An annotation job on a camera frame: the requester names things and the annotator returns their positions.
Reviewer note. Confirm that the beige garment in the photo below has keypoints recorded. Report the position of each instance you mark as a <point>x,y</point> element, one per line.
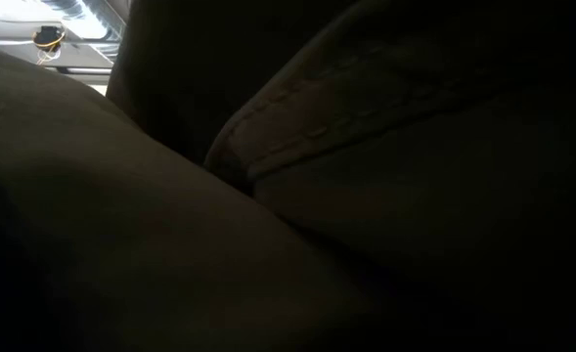
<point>97,195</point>

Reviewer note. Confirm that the tan garment with stitched hem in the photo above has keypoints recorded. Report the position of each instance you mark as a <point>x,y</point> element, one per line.
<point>390,146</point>

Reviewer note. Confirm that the grey ceiling rail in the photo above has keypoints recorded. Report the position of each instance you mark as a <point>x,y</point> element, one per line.
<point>87,71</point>

